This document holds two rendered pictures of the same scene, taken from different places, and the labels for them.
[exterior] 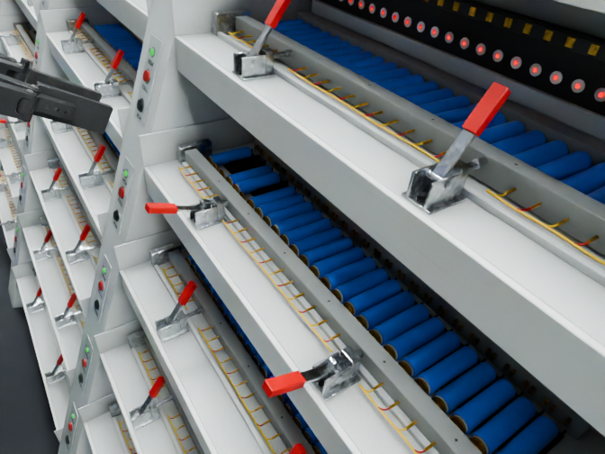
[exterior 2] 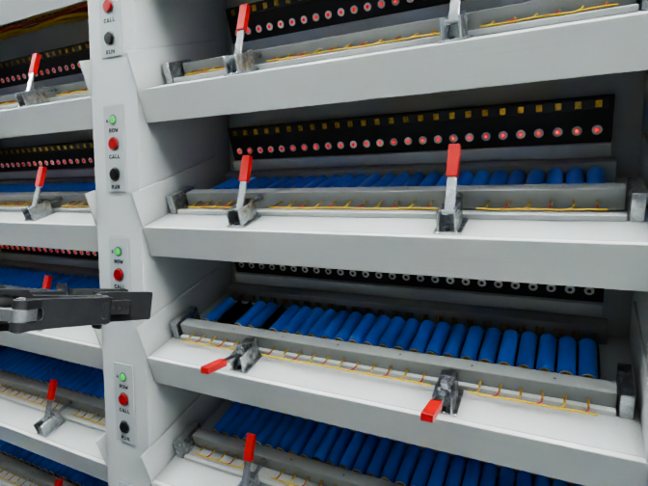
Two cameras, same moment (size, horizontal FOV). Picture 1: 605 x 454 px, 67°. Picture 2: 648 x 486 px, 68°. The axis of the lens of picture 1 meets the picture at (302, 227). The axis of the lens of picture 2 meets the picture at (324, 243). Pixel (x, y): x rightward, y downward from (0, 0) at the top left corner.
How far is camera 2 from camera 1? 0.23 m
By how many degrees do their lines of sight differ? 25
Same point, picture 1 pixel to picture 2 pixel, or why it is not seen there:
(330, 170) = (367, 248)
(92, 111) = (139, 301)
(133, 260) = (161, 463)
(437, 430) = (539, 380)
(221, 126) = (197, 290)
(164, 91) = (146, 278)
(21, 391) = not seen: outside the picture
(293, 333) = (391, 393)
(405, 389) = (499, 371)
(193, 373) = not seen: outside the picture
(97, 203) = (73, 440)
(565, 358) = (592, 261)
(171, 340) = not seen: outside the picture
